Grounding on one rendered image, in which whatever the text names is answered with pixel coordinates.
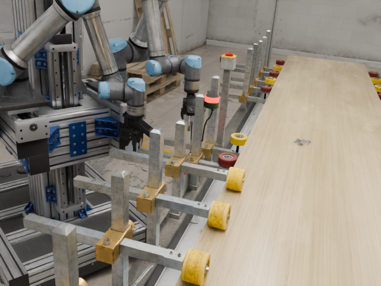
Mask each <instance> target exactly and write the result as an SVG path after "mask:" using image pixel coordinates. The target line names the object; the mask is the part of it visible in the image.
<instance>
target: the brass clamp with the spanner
mask: <svg viewBox="0 0 381 286"><path fill-rule="evenodd" d="M189 158H193V160H194V161H193V162H187V163H192V164H196V165H197V164H198V162H199V160H203V159H205V156H204V154H203V152H201V154H200V156H196V155H192V153H191V154H190V155H189Z"/></svg>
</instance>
